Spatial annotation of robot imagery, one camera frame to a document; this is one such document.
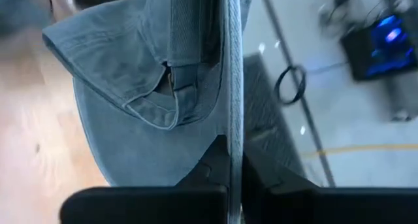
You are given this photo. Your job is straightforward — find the black perforated metal box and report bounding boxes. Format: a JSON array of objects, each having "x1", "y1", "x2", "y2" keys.
[{"x1": 243, "y1": 52, "x2": 310, "y2": 185}]

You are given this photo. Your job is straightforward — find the black coiled cable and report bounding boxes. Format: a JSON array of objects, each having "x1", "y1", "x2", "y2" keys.
[{"x1": 274, "y1": 64, "x2": 308, "y2": 106}]

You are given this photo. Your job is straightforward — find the black computer case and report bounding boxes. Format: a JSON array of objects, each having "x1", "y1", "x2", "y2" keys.
[{"x1": 339, "y1": 14, "x2": 418, "y2": 82}]

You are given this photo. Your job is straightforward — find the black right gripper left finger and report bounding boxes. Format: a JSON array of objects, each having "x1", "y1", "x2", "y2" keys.
[{"x1": 59, "y1": 135, "x2": 229, "y2": 224}]

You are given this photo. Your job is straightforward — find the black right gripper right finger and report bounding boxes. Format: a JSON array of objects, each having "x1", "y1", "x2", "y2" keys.
[{"x1": 242, "y1": 150, "x2": 418, "y2": 224}]

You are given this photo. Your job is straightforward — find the tangled black cables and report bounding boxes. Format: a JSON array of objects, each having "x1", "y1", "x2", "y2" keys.
[{"x1": 318, "y1": 0, "x2": 357, "y2": 29}]

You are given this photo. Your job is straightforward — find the blue-grey baseball cap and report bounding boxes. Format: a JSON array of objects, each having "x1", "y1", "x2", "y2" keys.
[{"x1": 41, "y1": 0, "x2": 254, "y2": 224}]

